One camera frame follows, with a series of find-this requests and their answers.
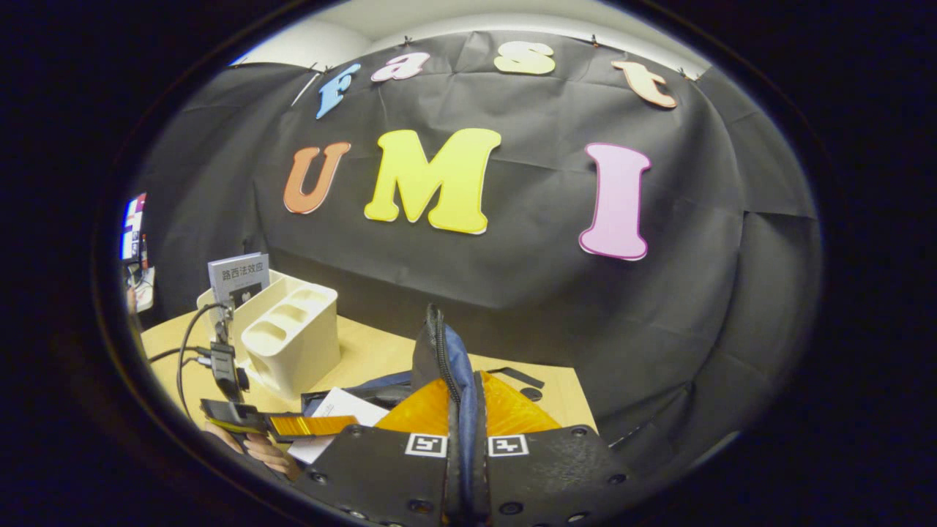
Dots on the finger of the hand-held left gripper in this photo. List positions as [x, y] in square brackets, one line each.
[234, 416]

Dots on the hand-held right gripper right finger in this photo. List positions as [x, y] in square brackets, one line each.
[556, 476]

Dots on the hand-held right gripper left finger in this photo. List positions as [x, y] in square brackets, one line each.
[381, 476]

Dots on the cream plastic bookshelf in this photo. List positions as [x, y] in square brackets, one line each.
[293, 344]

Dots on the white book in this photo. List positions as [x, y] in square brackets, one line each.
[337, 406]

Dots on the grey book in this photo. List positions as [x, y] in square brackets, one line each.
[238, 274]

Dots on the blue schoolbag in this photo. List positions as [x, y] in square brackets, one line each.
[457, 359]

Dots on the small black round disc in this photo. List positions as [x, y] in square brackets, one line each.
[532, 394]

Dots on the white side table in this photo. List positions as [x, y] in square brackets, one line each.
[146, 289]

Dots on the colourful screen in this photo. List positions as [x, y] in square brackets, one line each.
[134, 227]

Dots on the white thin stick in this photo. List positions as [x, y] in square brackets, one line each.
[306, 88]

